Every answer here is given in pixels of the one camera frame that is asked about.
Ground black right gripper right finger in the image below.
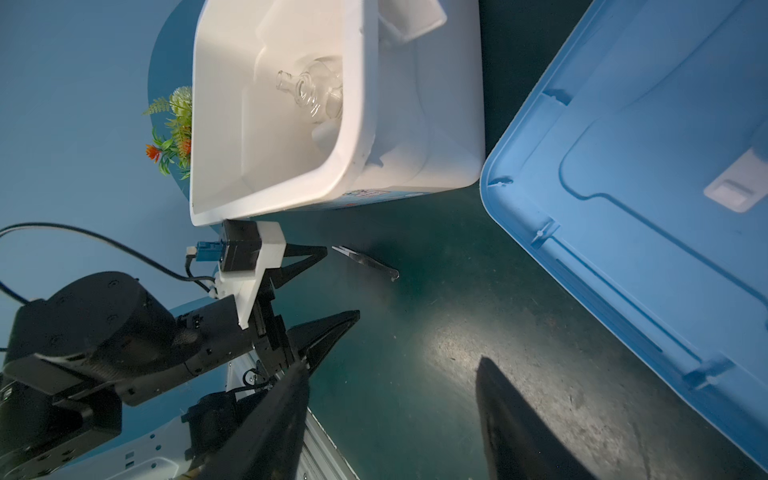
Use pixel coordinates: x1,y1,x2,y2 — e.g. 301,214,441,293
475,357,594,479

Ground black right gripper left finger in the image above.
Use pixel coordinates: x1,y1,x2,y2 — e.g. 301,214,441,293
199,362,310,480

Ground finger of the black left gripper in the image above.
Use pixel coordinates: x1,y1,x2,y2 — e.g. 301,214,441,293
287,310,360,375
263,244,328,289

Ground light blue plastic lid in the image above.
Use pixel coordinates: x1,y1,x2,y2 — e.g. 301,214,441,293
479,1,767,466

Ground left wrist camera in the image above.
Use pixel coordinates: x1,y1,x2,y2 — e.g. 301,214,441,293
186,220,287,330

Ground potted plant white pot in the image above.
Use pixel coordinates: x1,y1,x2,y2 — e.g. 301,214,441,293
143,86,193,180

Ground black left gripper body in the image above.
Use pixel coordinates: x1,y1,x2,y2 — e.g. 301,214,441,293
2,271,290,409

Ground metal tweezers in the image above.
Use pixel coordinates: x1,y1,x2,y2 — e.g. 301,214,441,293
332,245,400,282

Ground white plastic storage bin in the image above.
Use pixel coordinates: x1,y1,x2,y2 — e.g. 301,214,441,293
189,1,486,226

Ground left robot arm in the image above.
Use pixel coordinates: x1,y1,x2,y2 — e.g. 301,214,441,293
1,244,360,479

